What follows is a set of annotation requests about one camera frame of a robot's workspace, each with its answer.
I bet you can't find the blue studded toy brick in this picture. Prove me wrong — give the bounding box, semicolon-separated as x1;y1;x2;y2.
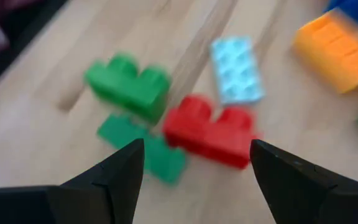
323;0;358;26

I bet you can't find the green toy block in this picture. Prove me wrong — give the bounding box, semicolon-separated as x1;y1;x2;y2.
96;113;188;187
83;52;172;124

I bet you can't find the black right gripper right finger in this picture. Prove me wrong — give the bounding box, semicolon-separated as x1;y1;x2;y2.
249;139;358;224

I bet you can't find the red toy block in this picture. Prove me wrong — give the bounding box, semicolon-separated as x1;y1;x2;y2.
162;94;258;170

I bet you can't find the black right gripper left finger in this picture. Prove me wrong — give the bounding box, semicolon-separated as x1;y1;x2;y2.
0;138;145;224

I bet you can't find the yellow-orange toy brick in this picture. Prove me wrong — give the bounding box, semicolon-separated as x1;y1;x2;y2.
291;10;358;104

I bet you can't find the pale blue toy plate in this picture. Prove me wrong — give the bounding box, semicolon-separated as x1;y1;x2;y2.
209;35;266;106

